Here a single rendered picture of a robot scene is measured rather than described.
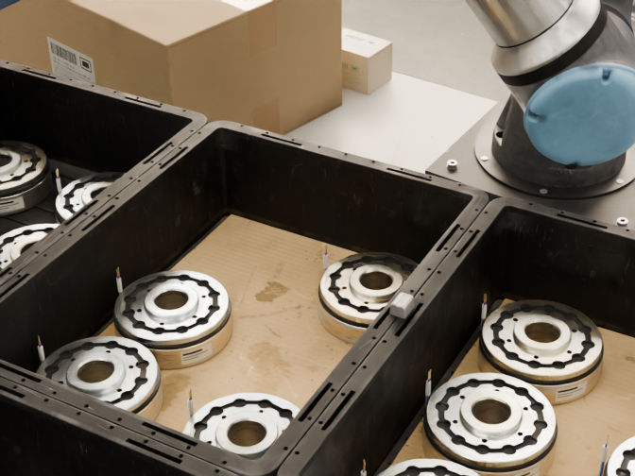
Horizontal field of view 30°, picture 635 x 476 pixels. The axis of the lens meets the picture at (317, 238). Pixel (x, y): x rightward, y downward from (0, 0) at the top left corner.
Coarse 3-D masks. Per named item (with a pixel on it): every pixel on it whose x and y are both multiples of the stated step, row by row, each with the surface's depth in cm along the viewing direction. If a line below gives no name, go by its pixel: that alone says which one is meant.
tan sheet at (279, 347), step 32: (224, 224) 120; (256, 224) 120; (192, 256) 116; (224, 256) 116; (256, 256) 116; (288, 256) 115; (320, 256) 115; (256, 288) 111; (288, 288) 111; (256, 320) 107; (288, 320) 107; (224, 352) 104; (256, 352) 104; (288, 352) 104; (320, 352) 104; (192, 384) 100; (224, 384) 100; (256, 384) 100; (288, 384) 100; (320, 384) 100; (160, 416) 97
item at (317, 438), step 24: (480, 216) 103; (552, 216) 103; (576, 216) 102; (480, 240) 100; (624, 240) 100; (456, 264) 97; (432, 288) 94; (384, 336) 90; (408, 336) 90; (384, 360) 87; (360, 384) 85; (336, 408) 83; (312, 432) 81; (288, 456) 80; (312, 456) 80
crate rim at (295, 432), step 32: (224, 128) 116; (256, 128) 116; (352, 160) 111; (128, 192) 107; (448, 192) 107; (480, 192) 106; (96, 224) 103; (64, 256) 100; (0, 288) 95; (416, 288) 94; (384, 320) 91; (352, 352) 88; (32, 384) 86; (128, 416) 83; (192, 448) 80; (288, 448) 80
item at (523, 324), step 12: (516, 324) 101; (528, 324) 101; (540, 324) 101; (552, 324) 101; (564, 324) 100; (516, 336) 99; (564, 336) 99; (528, 348) 98; (540, 348) 98; (552, 348) 98; (564, 348) 98
